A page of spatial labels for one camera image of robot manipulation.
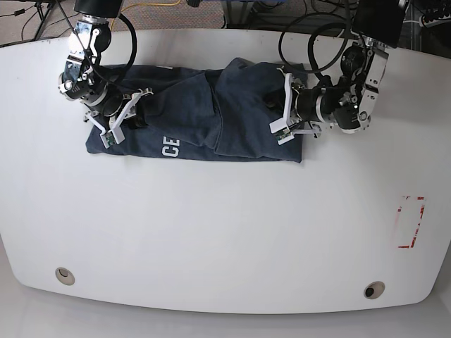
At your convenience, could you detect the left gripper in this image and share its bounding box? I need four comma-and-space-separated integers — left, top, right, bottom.
264, 89, 319, 121

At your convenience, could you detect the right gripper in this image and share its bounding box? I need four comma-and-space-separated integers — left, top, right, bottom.
93, 92, 147, 129

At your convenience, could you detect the dark blue t-shirt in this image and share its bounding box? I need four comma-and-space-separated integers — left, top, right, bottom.
85, 58, 302, 163

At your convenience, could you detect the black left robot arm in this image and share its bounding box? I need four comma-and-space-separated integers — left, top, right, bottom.
270, 1, 409, 144

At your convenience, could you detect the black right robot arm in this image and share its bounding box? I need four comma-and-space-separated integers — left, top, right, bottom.
59, 1, 139, 123

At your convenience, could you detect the black tripod leg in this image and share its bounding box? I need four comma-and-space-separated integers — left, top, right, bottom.
32, 0, 56, 41

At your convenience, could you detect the red tape rectangle marking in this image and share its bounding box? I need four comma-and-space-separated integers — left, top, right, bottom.
395, 196, 426, 249

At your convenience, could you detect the white power strip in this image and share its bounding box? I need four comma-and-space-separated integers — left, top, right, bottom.
419, 7, 450, 28

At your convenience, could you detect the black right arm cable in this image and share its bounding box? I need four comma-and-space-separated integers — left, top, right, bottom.
52, 0, 137, 92

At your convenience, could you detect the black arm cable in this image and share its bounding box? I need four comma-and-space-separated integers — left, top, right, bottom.
278, 0, 357, 84
52, 0, 137, 92

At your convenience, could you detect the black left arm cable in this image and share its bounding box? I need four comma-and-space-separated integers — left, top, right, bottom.
278, 0, 357, 84

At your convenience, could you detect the aluminium frame stand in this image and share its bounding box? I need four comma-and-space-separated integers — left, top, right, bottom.
221, 1, 254, 27

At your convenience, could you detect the yellow cable on floor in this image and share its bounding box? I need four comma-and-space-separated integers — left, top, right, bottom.
110, 0, 183, 33

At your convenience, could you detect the left table cable grommet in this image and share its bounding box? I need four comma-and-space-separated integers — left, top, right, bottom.
55, 268, 75, 286

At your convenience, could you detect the table cable grommet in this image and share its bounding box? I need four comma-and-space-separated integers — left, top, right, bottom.
364, 281, 385, 300
55, 268, 75, 286

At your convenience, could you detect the right table cable grommet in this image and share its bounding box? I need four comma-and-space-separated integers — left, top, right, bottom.
364, 281, 385, 300

